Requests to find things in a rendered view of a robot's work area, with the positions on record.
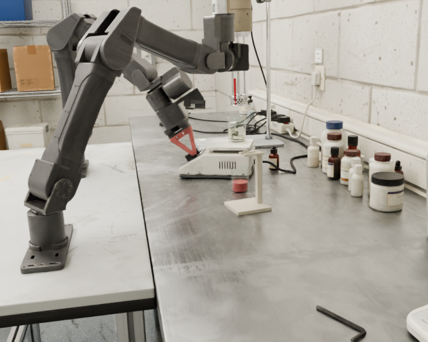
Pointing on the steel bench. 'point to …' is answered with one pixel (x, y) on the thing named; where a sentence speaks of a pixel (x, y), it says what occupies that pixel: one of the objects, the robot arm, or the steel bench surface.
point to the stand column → (268, 72)
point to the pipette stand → (240, 207)
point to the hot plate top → (229, 145)
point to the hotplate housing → (217, 164)
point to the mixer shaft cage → (238, 92)
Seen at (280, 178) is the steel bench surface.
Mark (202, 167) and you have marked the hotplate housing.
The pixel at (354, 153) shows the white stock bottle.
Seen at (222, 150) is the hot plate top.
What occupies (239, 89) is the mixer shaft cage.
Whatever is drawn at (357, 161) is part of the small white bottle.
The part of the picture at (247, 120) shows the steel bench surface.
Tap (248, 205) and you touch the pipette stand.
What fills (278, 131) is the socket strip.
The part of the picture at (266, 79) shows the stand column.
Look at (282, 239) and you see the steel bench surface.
